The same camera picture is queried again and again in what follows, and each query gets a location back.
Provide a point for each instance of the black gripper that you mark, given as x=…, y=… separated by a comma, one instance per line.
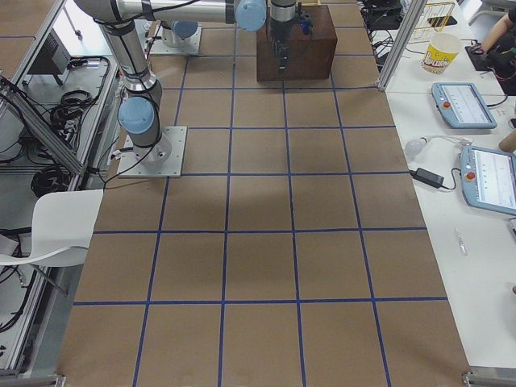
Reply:
x=279, y=31

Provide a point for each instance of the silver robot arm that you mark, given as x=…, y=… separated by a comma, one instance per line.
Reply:
x=139, y=114
x=117, y=20

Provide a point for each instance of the person's forearm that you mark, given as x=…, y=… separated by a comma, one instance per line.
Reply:
x=502, y=26

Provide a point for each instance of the dark wooden drawer cabinet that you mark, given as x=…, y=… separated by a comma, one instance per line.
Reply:
x=308, y=59

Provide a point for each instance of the white light bulb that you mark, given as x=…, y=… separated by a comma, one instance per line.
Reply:
x=415, y=147

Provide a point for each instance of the yellow popcorn bucket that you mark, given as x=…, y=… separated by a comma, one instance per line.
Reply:
x=441, y=51

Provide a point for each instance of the upper blue teach pendant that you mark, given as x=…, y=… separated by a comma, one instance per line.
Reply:
x=461, y=106

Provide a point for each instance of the blue teach pendant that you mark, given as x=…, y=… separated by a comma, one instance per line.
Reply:
x=488, y=179
x=461, y=106

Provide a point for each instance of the black power adapter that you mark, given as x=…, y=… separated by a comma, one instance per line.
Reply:
x=427, y=177

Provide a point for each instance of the black electronics box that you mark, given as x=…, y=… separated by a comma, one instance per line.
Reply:
x=52, y=59

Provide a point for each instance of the lower blue teach pendant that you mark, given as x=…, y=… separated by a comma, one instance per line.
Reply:
x=488, y=179

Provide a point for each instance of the small clear vial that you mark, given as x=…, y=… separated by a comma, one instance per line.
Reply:
x=460, y=241

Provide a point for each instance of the white plastic chair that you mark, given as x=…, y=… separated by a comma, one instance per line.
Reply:
x=61, y=230

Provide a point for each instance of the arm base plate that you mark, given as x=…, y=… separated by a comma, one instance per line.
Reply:
x=164, y=160
x=176, y=38

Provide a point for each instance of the aluminium frame post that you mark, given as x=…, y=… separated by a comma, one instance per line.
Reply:
x=405, y=31

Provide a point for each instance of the yellow wire rack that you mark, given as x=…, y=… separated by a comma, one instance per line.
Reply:
x=432, y=19

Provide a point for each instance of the aluminium rail left frame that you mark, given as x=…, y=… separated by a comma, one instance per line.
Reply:
x=31, y=118

